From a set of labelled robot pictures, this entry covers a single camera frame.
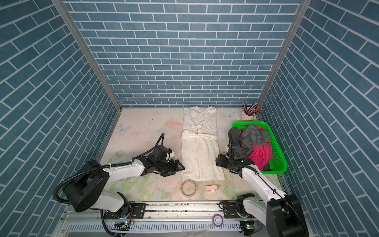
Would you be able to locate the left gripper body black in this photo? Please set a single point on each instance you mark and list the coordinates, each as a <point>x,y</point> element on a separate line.
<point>163,167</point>

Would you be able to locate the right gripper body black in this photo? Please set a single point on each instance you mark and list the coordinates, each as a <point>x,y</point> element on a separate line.
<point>232,162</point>

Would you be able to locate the white t shirt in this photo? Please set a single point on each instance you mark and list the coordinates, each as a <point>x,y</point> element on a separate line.
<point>199,145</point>

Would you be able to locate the green plastic basket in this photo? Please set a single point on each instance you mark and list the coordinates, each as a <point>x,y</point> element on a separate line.
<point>278,163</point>

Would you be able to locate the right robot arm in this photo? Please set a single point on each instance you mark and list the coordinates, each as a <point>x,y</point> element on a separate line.
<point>280,213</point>

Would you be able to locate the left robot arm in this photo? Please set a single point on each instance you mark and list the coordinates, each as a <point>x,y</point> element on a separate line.
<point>86,189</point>

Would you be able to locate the magenta t shirt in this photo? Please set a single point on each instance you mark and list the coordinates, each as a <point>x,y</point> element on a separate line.
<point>262,157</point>

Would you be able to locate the pink eraser block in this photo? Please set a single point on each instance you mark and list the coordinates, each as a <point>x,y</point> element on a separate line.
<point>211,188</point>

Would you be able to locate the grey t shirt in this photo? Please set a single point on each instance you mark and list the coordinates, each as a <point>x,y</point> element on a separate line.
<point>242,143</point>

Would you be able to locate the pink pencil cup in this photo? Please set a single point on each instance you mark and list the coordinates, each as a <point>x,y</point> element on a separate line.
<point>245,117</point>

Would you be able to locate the purple tape roll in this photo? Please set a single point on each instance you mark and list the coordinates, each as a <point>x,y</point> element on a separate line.
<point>217,220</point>

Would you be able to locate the coloured pencils bundle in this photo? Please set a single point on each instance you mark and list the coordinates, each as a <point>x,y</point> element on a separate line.
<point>253,110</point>

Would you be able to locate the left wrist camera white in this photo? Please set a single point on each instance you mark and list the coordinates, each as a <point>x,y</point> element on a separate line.
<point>169,154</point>

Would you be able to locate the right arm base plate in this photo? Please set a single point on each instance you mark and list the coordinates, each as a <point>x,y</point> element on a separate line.
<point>234,209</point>

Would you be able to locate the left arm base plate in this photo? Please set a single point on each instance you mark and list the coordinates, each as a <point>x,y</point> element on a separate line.
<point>136,211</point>

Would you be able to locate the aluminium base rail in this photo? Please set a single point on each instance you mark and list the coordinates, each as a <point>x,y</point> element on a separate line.
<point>204,210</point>

